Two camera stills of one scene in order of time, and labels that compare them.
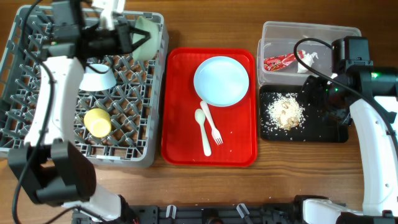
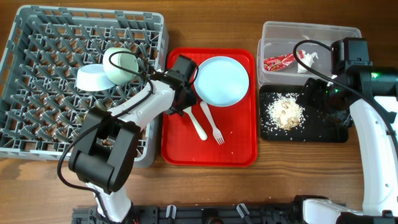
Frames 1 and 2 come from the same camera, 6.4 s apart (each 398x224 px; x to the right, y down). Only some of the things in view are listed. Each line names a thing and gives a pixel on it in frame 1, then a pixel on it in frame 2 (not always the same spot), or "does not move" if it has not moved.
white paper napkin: [308, 59] does not move
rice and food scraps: [285, 112] does not move
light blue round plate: [221, 81] does not move
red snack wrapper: [277, 62] does not move
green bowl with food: [149, 50] -> [126, 60]
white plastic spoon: [200, 117] -> [201, 133]
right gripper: [310, 93] does not move
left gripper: [124, 35] -> [192, 100]
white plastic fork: [215, 132] does not move
